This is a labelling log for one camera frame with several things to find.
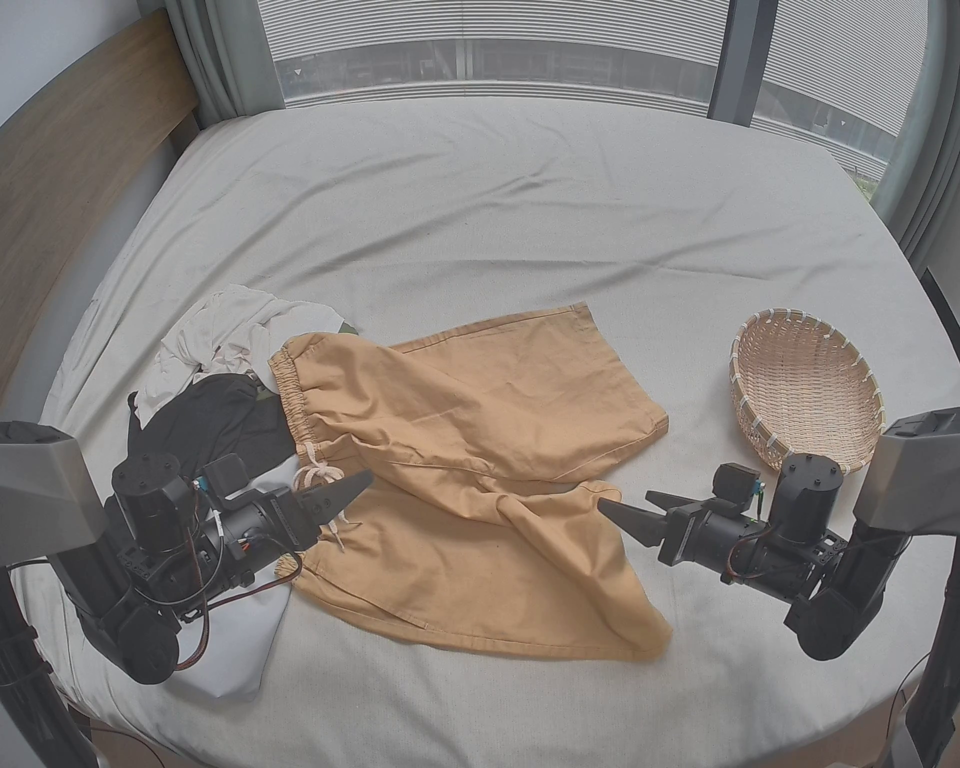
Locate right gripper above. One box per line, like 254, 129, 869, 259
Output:
597, 490, 771, 580

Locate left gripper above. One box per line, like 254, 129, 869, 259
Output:
220, 470, 375, 572

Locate tan shorts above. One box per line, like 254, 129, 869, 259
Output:
268, 301, 674, 665

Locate black garment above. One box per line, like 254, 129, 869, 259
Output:
123, 375, 297, 481

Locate pale blue garment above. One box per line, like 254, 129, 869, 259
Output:
172, 450, 301, 702

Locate round woven basket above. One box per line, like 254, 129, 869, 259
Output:
727, 307, 888, 481

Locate white garment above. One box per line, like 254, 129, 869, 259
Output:
135, 285, 339, 432

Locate bed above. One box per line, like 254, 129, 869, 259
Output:
0, 7, 960, 768

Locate grey-green curtain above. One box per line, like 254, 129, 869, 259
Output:
870, 0, 960, 264
138, 0, 290, 136

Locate window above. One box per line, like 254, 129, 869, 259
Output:
255, 0, 931, 207

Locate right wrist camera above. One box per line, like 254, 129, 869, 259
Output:
712, 463, 757, 515

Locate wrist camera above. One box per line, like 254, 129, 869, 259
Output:
712, 463, 757, 515
202, 453, 252, 500

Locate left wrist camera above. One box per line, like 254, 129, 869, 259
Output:
202, 453, 252, 500

